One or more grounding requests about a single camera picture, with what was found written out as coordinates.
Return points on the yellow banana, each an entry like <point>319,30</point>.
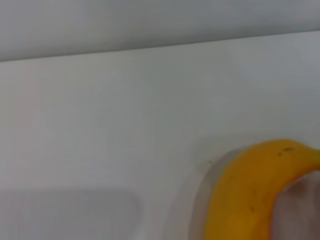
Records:
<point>237,187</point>

